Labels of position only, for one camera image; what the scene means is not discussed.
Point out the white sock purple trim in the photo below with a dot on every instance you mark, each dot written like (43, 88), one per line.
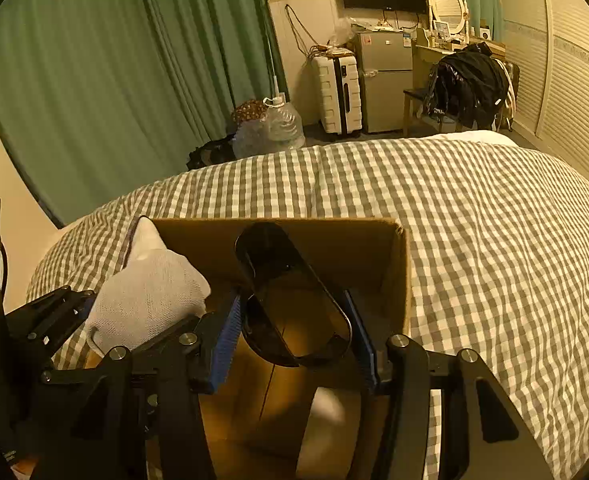
(156, 289)

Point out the small grey fridge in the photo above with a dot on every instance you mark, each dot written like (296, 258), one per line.
(385, 64)

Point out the wooden chair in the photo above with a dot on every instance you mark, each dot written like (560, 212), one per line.
(504, 119)

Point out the black sunglasses case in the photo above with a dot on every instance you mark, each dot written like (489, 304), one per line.
(289, 316)

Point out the wooden dressing table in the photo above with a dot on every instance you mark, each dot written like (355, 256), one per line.
(424, 57)

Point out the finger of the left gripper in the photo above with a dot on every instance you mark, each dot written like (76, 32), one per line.
(43, 325)

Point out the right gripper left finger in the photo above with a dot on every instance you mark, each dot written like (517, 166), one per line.
(107, 413)

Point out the green curtain left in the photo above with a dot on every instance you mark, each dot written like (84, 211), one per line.
(99, 97)

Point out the white oval mirror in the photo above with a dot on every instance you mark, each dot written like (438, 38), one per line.
(454, 13)

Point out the grey checked bed cover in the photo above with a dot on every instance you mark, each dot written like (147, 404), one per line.
(499, 247)

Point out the white suitcase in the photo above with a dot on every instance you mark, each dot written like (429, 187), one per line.
(338, 93)

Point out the black backpack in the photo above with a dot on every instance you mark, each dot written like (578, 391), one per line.
(469, 86)

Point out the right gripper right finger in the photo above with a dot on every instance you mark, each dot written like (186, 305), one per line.
(483, 435)

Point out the clear water jug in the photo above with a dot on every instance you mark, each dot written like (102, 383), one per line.
(269, 126)

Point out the open cardboard box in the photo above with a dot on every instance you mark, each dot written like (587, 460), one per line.
(271, 422)

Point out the white louvered wardrobe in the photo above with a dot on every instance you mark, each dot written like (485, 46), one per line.
(549, 40)

